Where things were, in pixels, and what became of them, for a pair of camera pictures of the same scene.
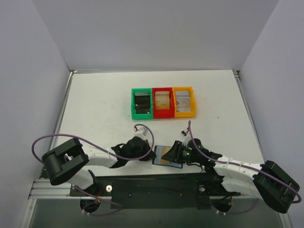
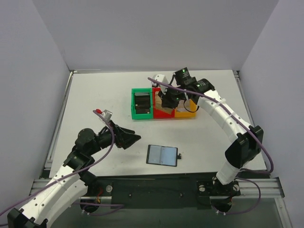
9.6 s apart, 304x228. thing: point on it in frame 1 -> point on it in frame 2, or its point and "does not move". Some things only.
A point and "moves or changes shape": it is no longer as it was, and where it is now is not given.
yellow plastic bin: (192, 113) does not move
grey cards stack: (183, 101) does not move
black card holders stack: (142, 100) does not move
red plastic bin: (163, 113) does not move
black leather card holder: (159, 151) moves or changes shape
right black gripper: (177, 152) -> (168, 99)
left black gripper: (146, 150) -> (118, 137)
